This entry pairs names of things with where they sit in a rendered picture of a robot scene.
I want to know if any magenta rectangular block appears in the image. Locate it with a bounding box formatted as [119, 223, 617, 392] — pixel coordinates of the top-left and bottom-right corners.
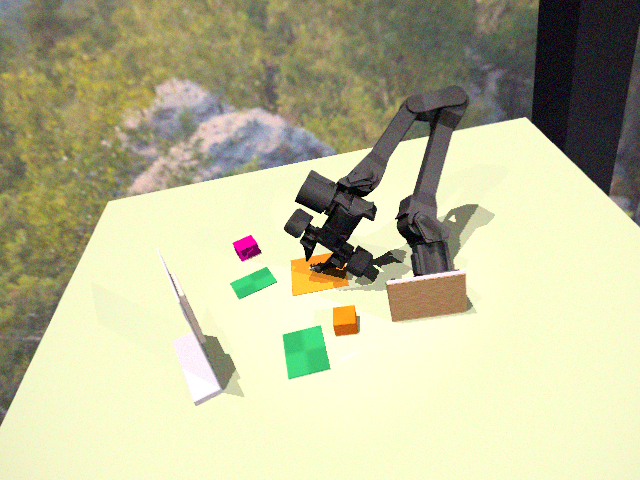
[233, 235, 260, 261]

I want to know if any yellow flat square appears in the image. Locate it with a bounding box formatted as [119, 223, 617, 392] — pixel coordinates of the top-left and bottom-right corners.
[291, 252, 349, 296]

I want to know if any white panel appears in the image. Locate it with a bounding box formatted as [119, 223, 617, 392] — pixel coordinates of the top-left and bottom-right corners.
[157, 248, 223, 406]

